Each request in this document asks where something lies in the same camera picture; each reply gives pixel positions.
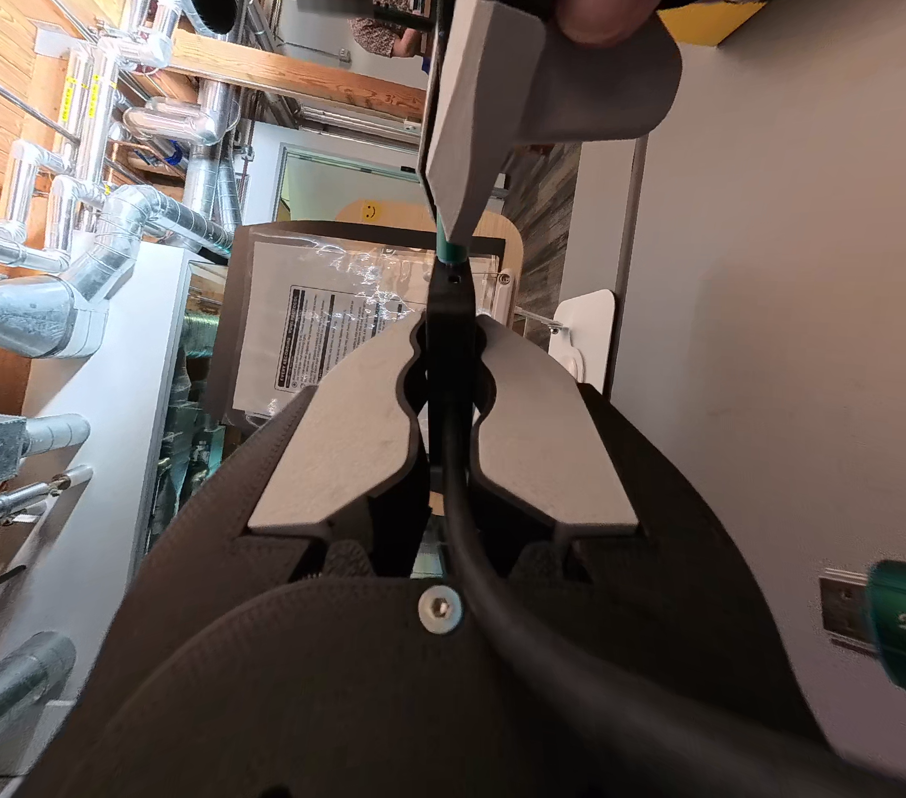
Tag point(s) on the instruction sheet sign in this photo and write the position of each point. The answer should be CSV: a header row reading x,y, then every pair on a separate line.
x,y
318,303

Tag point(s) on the metal support bracket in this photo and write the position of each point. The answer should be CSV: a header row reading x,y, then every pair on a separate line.
x,y
541,319

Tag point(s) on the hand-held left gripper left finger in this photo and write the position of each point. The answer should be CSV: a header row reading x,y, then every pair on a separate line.
x,y
340,437

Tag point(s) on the glass window frame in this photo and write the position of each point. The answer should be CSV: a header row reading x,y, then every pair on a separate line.
x,y
333,175

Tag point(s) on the silver insulated pipes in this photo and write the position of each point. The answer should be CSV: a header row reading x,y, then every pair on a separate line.
x,y
92,274

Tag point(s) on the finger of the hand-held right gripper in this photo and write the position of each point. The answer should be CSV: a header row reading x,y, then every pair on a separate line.
x,y
471,105

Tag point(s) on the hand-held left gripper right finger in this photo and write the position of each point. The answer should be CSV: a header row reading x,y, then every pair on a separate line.
x,y
548,437

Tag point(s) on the wooden ceiling beam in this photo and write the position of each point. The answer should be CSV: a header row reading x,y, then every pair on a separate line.
x,y
283,69

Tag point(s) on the yellow plastic bin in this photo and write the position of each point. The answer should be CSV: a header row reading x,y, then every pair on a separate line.
x,y
708,27

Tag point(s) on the white stand base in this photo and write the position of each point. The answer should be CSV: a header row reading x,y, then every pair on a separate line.
x,y
587,331

